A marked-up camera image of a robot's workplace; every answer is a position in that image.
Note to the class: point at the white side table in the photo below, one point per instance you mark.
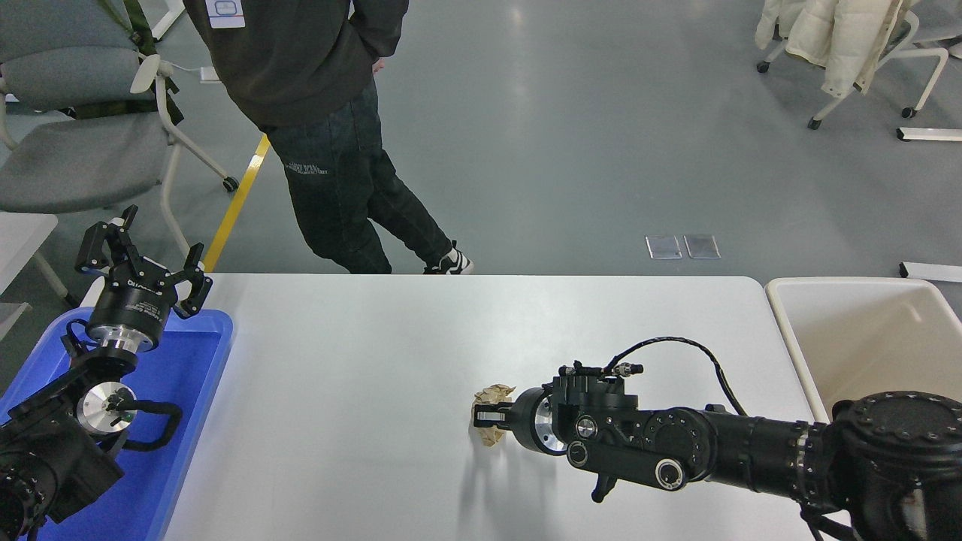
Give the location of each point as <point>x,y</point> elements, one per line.
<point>22,244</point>

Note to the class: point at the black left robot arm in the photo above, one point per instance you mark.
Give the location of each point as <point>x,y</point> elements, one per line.
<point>45,458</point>

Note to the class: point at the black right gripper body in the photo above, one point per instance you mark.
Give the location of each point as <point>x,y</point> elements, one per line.
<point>526,421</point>

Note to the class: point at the large pale plastic bin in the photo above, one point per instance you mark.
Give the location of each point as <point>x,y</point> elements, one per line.
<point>864,338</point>

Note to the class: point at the white metal floor bar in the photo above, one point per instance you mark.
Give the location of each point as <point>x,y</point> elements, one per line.
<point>932,134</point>
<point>932,272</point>

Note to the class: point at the white frame chair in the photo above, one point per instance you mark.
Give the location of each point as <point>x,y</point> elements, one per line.
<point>930,55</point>

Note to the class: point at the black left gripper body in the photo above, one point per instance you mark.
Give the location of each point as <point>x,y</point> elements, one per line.
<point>131,308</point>

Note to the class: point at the white table leg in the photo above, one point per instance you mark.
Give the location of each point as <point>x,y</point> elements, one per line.
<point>169,19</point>

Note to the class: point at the blue plastic tray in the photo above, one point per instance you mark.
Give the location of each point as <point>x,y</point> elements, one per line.
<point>188,421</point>

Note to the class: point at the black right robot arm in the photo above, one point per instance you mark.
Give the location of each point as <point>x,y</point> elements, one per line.
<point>751,451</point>

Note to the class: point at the person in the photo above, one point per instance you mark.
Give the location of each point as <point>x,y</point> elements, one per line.
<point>316,90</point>

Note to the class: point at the silver floor plate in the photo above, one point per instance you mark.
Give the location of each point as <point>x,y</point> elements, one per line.
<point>664,247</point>
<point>703,246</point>

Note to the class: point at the tan paper ball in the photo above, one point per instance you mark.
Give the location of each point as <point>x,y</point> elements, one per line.
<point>490,438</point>

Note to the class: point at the grey office chair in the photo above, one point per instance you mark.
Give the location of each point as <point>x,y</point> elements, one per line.
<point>75,161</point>

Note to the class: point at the grey seat white chair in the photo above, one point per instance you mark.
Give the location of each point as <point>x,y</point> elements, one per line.
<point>943,19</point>

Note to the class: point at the cream padded coat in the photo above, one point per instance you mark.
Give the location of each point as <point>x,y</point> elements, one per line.
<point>834,37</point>

